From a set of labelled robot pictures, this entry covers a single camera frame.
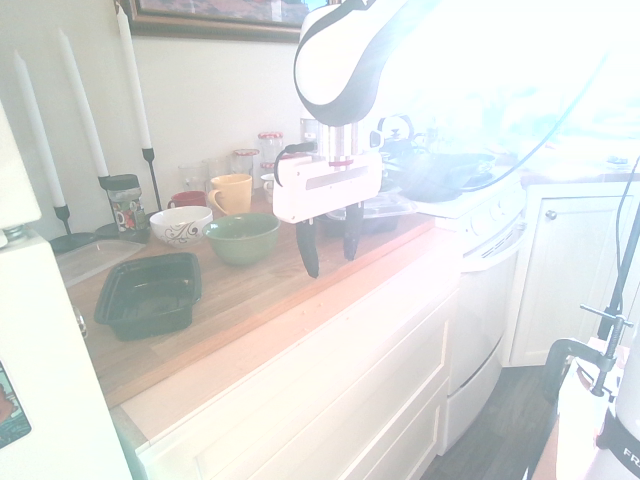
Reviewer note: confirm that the red mug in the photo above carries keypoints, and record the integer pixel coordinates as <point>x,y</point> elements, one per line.
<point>189,199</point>

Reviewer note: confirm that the cream counter cabinet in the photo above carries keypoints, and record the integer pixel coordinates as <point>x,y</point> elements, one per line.
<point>320,390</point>

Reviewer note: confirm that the silver kettle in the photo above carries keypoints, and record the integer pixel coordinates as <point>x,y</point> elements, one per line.
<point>395,131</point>

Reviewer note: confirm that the framed picture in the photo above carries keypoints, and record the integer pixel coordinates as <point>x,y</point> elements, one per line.
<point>215,20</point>

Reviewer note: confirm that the white refrigerator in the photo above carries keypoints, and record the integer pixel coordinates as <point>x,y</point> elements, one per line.
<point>45,350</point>

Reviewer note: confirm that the white bowl with swirl pattern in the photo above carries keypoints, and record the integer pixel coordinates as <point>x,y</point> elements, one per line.
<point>180,230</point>

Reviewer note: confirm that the glass jar with dark lid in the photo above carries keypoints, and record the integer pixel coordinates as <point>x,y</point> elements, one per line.
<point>127,205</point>

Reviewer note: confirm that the dark frying pan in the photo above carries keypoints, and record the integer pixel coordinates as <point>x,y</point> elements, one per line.
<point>440,177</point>

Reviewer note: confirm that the clear plastic container lid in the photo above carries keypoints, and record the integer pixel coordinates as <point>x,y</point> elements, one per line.
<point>385,215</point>

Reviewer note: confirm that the black stand pole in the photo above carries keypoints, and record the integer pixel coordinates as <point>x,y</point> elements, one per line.
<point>620,280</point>

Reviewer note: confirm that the green ceramic bowl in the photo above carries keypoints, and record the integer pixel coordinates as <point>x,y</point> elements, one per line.
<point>242,250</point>

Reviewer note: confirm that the clear drinking glass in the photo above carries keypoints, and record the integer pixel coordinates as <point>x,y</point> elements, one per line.
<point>217,167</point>
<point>192,176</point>

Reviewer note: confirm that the small jar red checked lid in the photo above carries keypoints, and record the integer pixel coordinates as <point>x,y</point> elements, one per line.
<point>267,168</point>

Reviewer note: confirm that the colourful fridge magnet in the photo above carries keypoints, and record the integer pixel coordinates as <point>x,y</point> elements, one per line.
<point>12,405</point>

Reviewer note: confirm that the black plastic food container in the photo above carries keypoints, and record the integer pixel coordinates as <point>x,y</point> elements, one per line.
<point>145,300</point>

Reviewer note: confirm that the white stove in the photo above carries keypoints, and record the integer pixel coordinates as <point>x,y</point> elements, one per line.
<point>485,280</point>

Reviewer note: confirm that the white cabinet door with knob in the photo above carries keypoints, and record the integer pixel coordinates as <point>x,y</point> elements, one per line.
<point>565,280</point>

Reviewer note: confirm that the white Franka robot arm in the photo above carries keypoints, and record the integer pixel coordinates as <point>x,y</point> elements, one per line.
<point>325,65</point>

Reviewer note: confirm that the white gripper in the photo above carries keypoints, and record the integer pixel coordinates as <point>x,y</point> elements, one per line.
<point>325,197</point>

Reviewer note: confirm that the white taper candle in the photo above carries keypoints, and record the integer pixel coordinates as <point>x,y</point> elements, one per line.
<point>37,130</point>
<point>133,80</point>
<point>82,102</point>

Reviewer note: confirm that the yellow mug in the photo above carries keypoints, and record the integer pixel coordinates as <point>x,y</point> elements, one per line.
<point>232,195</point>

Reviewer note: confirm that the glass jar red checked lid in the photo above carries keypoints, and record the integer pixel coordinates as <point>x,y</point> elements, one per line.
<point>245,161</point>
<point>270,145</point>

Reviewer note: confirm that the white coffee cup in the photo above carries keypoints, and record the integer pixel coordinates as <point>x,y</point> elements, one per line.
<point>267,187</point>

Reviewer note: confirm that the black screw clamp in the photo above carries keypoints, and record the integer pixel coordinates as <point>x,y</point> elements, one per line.
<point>607,345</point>

